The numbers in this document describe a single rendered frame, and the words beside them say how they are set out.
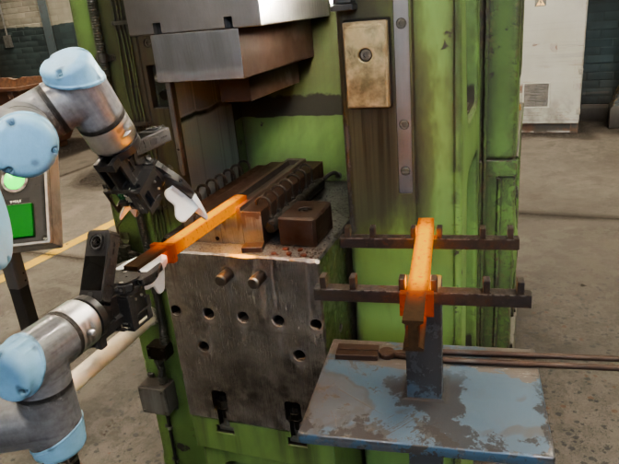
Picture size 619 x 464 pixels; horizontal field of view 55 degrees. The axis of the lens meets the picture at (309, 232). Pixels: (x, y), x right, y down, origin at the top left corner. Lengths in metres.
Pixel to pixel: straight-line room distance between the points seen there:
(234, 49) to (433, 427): 0.78
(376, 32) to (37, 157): 0.72
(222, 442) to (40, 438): 0.74
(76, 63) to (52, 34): 9.20
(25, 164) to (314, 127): 1.06
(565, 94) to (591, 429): 4.54
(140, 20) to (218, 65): 0.19
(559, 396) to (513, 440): 1.39
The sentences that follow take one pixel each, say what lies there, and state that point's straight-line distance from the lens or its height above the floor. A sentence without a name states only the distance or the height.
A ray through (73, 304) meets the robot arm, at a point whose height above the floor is 1.02.
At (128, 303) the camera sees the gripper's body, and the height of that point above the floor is 0.99.
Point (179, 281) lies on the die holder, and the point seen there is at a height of 0.84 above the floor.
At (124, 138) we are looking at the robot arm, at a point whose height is 1.23.
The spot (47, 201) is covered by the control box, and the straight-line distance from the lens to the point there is 1.44.
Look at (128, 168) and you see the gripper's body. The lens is 0.98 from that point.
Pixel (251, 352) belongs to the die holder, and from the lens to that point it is 1.37.
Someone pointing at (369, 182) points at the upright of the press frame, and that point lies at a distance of 1.32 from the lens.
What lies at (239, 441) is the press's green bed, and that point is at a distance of 1.56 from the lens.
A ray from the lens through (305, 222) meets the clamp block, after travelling 1.24.
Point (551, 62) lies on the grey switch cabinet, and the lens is 6.37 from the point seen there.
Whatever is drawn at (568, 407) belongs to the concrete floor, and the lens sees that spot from 2.36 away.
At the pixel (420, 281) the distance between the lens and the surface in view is 0.87.
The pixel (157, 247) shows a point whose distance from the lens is 1.09.
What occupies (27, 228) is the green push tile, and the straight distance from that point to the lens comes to 1.43.
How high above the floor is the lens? 1.39
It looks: 21 degrees down
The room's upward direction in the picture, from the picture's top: 5 degrees counter-clockwise
